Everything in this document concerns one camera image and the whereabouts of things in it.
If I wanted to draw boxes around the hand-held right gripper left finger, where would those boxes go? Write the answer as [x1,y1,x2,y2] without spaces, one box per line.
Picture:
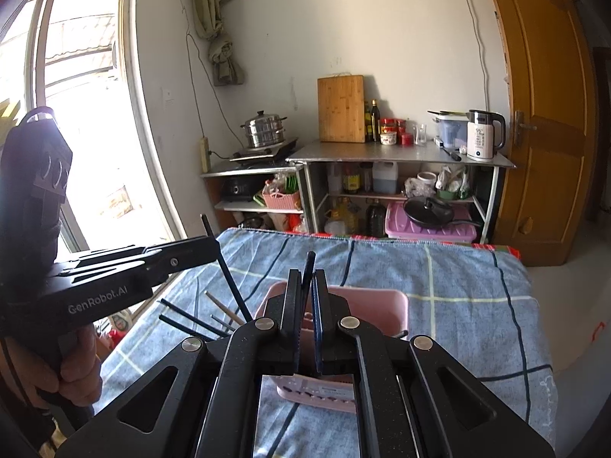
[57,269,302,458]

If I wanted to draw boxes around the steel kitchen table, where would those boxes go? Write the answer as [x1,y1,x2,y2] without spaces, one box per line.
[285,140,517,244]

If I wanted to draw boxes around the wooden cutting board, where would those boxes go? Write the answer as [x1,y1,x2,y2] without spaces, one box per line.
[317,74,366,144]

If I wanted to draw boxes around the metal door handle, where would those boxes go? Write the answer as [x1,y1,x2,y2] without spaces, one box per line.
[513,111,538,146]

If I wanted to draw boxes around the white jerrycan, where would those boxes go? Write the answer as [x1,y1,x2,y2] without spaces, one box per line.
[371,161,399,195]

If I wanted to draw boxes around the water filter jug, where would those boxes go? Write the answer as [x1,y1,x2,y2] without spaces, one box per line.
[427,110,469,150]

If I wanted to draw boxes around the white window frame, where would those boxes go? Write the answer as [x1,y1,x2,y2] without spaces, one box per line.
[0,0,187,258]

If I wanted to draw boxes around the black rice cooker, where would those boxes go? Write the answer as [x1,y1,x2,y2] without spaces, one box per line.
[222,176,261,203]

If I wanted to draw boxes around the wall cable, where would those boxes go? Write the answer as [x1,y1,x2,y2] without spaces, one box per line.
[451,0,492,111]

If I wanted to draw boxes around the pink utensil basket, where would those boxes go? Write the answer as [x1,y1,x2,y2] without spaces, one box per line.
[253,281,410,415]

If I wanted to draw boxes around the steel steamer pot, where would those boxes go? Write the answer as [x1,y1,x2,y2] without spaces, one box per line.
[240,111,288,150]

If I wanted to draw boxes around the wooden door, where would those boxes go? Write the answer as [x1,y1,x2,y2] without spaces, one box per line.
[480,0,600,268]

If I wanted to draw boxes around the small pink basket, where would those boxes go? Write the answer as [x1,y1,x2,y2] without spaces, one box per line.
[262,186,301,211]

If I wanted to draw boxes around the hanging grey cloth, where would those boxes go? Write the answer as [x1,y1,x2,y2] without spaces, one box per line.
[207,33,246,87]

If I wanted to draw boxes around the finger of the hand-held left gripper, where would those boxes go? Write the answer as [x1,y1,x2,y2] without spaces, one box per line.
[76,243,165,264]
[143,237,220,287]

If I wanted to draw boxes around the white electric kettle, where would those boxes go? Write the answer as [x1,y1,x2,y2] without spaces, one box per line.
[465,109,507,161]

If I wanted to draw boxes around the yellow oil bottle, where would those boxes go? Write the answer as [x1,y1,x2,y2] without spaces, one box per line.
[325,198,359,237]

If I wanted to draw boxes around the low metal shelf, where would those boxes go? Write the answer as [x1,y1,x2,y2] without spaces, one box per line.
[200,160,306,230]

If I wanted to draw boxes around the person's left hand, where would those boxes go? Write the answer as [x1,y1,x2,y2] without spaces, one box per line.
[0,324,102,410]

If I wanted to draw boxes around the light wooden chopstick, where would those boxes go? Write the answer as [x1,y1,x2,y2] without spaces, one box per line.
[205,291,245,326]

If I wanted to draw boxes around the black induction cooker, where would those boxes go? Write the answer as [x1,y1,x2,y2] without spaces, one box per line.
[229,137,299,163]

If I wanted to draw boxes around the pink storage box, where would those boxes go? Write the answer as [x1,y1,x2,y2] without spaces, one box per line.
[386,200,478,242]

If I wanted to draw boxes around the black pan with lid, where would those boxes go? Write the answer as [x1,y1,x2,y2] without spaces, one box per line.
[403,195,483,229]

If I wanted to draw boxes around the large dark bottle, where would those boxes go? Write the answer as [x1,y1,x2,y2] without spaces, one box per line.
[365,199,387,238]

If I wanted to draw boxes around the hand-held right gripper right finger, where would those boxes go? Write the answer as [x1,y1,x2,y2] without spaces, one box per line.
[310,269,557,458]

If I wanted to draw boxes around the blue plaid tablecloth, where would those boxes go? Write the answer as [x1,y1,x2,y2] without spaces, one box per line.
[93,226,559,458]

